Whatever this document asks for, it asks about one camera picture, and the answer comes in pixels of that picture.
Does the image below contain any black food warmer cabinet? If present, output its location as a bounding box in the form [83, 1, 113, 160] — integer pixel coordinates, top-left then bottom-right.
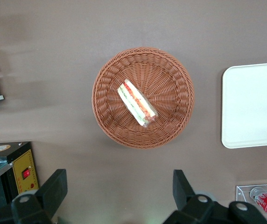
[0, 141, 40, 209]

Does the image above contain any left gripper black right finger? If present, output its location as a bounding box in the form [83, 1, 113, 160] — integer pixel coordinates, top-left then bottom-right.
[163, 169, 218, 224]

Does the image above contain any beige plastic tray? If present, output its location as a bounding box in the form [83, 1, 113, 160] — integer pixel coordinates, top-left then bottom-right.
[221, 61, 267, 149]

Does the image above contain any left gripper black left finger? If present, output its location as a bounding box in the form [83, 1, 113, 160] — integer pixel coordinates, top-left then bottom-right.
[11, 168, 68, 224]

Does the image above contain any round brown wicker basket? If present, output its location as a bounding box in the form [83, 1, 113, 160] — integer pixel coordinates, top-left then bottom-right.
[91, 46, 195, 149]

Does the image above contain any clear acrylic bottle rack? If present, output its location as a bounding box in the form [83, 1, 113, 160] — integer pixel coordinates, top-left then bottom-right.
[235, 183, 267, 224]

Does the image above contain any triangle sandwich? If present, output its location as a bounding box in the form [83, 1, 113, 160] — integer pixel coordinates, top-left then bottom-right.
[117, 78, 159, 128]

